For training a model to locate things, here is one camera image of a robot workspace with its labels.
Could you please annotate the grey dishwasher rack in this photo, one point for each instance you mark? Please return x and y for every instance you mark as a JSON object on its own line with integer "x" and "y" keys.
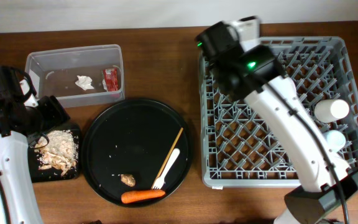
{"x": 237, "y": 147}

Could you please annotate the blue plastic cup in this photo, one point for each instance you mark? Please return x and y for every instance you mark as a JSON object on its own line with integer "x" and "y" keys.
{"x": 335, "y": 139}

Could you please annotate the round black serving tray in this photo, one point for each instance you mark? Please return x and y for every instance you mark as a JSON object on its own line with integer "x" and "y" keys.
{"x": 134, "y": 137}

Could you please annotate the clear plastic bin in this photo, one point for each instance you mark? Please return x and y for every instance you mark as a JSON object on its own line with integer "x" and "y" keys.
{"x": 54, "y": 73}

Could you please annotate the red snack wrapper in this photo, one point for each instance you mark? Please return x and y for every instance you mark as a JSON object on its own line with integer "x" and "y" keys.
{"x": 110, "y": 80}

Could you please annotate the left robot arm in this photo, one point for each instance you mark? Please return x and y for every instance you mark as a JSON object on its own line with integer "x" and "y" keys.
{"x": 23, "y": 120}

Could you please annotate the black rectangular tray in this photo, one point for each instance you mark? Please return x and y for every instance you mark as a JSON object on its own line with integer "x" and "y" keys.
{"x": 46, "y": 175}

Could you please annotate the small white cup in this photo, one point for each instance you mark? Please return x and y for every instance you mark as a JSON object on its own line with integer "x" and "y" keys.
{"x": 328, "y": 111}

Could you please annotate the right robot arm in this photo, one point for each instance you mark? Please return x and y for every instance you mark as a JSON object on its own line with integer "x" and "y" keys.
{"x": 249, "y": 71}

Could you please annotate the brown walnut shell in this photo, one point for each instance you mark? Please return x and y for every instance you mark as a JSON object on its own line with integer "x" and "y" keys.
{"x": 128, "y": 179}

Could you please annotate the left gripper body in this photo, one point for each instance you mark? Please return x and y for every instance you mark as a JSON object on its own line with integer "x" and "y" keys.
{"x": 52, "y": 115}

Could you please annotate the white plastic fork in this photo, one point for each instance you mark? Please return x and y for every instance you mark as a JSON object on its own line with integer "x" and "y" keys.
{"x": 161, "y": 180}

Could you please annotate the rice and shells pile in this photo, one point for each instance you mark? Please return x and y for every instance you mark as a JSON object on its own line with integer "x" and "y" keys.
{"x": 57, "y": 152}

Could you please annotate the white tissue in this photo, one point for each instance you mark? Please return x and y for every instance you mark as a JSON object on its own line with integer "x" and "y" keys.
{"x": 84, "y": 82}

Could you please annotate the orange carrot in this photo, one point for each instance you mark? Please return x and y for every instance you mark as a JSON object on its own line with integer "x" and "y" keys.
{"x": 140, "y": 195}

